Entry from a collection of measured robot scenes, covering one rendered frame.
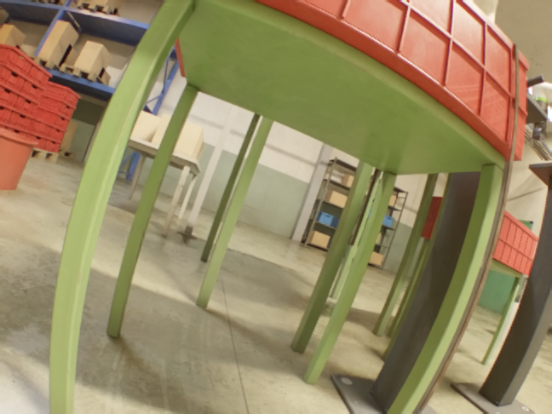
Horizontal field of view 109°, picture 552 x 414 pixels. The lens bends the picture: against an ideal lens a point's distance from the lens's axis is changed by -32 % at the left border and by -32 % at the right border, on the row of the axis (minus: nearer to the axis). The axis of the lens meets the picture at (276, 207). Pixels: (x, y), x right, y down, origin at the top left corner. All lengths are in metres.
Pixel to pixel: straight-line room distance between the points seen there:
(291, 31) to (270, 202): 6.00
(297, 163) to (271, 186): 0.80
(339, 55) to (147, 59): 0.21
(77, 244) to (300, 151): 6.30
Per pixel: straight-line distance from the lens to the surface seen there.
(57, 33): 6.78
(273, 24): 0.35
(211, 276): 1.01
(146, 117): 2.31
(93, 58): 6.03
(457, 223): 0.76
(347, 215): 0.89
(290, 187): 6.38
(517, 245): 1.61
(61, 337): 0.38
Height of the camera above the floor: 0.40
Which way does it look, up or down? 1 degrees up
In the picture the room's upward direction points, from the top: 20 degrees clockwise
